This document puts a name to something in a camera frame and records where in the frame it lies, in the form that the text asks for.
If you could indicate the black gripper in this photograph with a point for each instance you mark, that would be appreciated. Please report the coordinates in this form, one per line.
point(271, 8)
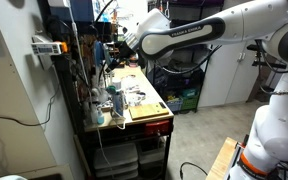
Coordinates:
point(126, 51)

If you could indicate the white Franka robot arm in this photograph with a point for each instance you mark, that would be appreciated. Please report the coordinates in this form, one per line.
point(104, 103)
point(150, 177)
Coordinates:
point(250, 20)

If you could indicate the wooden cutting board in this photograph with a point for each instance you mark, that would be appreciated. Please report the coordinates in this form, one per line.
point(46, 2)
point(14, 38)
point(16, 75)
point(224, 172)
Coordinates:
point(149, 111)

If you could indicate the clear plastic bag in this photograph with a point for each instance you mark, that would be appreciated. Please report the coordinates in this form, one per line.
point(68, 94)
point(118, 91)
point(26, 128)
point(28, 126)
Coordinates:
point(132, 88)

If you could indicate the small blue bottle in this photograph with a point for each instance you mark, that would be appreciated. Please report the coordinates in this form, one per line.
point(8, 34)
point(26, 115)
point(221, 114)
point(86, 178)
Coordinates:
point(100, 117)

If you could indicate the blue box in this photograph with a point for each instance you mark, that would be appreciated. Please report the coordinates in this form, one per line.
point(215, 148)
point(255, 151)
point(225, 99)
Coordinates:
point(80, 10)

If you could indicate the small black pad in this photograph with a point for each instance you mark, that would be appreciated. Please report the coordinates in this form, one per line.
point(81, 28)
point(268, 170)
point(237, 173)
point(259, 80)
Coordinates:
point(163, 105)

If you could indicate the wooden top metal workbench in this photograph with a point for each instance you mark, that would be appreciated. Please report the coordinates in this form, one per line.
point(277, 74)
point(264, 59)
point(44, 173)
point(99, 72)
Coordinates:
point(130, 135)

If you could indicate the blue plastic crate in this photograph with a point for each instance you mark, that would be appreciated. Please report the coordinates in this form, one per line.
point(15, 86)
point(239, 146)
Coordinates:
point(174, 106)

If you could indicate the red metal box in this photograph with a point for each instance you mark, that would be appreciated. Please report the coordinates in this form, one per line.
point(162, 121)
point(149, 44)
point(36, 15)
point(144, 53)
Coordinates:
point(157, 127)

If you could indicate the green plastic crate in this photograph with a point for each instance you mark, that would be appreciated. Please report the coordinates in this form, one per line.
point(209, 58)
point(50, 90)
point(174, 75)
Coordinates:
point(189, 103)

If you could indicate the white plastic storage bin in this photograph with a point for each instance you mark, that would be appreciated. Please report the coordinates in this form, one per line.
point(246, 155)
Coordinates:
point(117, 173)
point(115, 155)

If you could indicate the white cabinet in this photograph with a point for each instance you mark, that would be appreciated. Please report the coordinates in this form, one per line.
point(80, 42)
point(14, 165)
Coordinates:
point(224, 76)

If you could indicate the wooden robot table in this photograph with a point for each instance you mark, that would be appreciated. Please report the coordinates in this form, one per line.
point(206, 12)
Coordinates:
point(222, 160)

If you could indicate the white wall device orange end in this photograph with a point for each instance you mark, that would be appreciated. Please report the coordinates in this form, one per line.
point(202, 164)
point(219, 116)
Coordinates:
point(45, 49)

